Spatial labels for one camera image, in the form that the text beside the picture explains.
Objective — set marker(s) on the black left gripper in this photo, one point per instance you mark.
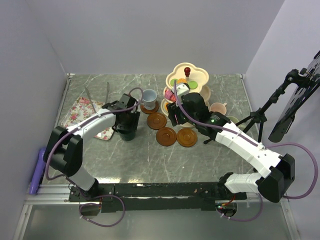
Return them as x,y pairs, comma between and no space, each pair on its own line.
133,126

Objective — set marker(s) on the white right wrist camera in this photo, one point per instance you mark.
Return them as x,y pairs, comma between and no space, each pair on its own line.
182,89

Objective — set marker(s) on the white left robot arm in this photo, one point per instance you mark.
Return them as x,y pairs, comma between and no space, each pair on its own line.
64,150

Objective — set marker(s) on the dark green teacup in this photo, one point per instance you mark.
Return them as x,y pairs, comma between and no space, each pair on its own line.
127,135

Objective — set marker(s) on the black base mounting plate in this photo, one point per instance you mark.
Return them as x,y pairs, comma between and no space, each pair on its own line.
115,197

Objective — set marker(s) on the metal fork tongs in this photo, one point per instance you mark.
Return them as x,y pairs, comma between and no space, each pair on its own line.
90,99

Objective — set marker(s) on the pink toy cake slice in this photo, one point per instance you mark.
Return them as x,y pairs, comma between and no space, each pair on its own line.
168,94

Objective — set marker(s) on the light blue mug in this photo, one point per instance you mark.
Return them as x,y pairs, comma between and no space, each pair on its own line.
149,98

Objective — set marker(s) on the pink teacup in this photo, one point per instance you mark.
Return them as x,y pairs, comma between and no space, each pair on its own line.
218,107

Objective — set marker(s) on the brown wooden coaster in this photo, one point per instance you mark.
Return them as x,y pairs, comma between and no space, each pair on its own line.
150,111
186,137
166,136
156,121

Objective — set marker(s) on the cream three-tier cake stand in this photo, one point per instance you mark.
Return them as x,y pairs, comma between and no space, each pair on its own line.
189,72

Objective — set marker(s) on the light green teacup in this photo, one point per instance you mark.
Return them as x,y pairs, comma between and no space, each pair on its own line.
235,121

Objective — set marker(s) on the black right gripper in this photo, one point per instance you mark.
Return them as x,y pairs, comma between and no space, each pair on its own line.
173,110

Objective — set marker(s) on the purple handle tool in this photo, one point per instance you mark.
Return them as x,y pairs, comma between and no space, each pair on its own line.
38,172

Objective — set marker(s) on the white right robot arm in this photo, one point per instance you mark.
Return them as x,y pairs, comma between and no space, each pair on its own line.
274,172

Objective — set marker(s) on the black tripod stand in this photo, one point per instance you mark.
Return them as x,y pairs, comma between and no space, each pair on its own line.
258,116

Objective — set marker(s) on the floral serving tray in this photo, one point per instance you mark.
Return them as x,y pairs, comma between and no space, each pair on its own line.
80,111

